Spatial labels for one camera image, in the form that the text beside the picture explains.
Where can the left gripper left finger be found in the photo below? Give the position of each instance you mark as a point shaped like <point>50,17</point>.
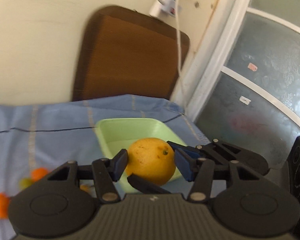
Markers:
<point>56,206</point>

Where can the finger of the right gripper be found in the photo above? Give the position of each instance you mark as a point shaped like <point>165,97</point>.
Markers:
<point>144,186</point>
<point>190,151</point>

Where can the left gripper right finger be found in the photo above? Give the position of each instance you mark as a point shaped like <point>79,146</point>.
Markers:
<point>241,199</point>

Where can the large yellow orange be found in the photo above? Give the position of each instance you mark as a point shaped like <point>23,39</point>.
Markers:
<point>151,159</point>

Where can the small orange mandarin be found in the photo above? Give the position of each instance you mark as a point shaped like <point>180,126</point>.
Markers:
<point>39,173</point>

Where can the light green plastic basket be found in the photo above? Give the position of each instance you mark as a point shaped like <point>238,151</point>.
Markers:
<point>119,133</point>

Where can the blue checked tablecloth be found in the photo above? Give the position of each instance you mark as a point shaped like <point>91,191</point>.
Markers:
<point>49,135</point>

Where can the frosted glass door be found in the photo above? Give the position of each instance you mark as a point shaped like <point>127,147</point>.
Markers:
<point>243,84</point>

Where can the brown woven seat cushion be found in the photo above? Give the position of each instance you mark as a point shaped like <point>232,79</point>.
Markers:
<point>125,52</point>

